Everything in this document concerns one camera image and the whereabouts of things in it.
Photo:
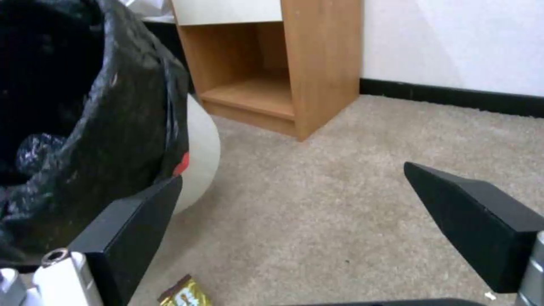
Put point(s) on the black skirting board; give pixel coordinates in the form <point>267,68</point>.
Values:
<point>450,94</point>

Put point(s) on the white round trash bin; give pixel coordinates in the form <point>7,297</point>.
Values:
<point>199,156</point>

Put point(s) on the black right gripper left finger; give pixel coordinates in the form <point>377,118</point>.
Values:
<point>127,229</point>

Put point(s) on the black plastic bin liner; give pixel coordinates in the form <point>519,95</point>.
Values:
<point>80,124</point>

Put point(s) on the small white paper scrap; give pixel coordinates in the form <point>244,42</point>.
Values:
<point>490,296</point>

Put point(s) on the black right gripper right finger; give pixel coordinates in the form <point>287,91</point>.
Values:
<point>471,229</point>

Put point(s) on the wooden bedside cabinet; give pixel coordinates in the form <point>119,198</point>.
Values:
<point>272,63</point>

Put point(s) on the brown gold snack wrapper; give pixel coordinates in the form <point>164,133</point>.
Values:
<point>183,293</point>

